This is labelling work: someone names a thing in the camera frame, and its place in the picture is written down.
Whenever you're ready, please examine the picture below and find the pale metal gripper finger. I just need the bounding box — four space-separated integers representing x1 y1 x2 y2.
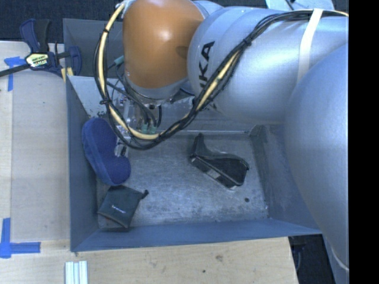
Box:
114 143 129 159
115 124 131 143

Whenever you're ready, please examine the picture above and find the blue soft pouch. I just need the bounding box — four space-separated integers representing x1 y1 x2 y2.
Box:
81 117 132 187

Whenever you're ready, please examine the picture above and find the grey metal bin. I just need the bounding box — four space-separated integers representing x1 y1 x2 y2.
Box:
62 18 323 253

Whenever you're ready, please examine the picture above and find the pale wood flat board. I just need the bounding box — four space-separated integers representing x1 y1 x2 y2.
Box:
10 41 72 243

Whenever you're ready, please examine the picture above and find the black angled plastic holder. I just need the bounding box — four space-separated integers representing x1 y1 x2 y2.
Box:
189 133 250 189

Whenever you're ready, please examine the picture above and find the dark green drawstring pouch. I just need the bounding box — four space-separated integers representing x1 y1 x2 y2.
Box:
97 185 150 229

